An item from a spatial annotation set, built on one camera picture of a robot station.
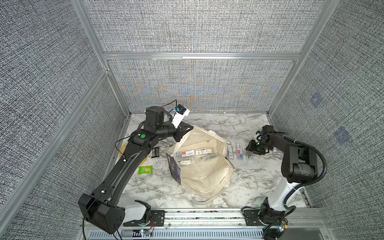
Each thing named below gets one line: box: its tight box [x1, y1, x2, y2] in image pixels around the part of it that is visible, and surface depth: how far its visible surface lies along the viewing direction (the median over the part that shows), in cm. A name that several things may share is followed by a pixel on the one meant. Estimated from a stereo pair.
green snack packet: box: [138, 165, 153, 175], surface depth 90 cm
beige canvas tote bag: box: [166, 126, 235, 205], surface depth 84 cm
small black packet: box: [151, 146, 160, 159], surface depth 98 cm
